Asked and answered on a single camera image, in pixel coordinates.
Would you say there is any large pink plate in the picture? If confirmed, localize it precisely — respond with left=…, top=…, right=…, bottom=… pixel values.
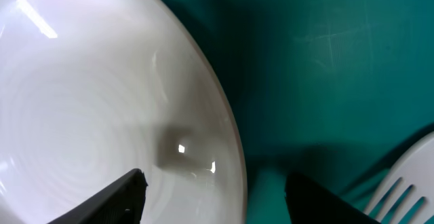
left=1, top=0, right=247, bottom=223

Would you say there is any white plastic fork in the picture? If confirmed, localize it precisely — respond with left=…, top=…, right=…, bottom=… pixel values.
left=363, top=132, right=433, bottom=223

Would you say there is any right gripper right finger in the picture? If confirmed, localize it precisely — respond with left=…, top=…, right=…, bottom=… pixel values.
left=285, top=172, right=379, bottom=224

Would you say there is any teal serving tray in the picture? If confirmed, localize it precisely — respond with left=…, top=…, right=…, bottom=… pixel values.
left=162, top=0, right=433, bottom=223

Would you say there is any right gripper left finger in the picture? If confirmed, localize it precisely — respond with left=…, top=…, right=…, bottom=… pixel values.
left=50, top=168, right=148, bottom=224

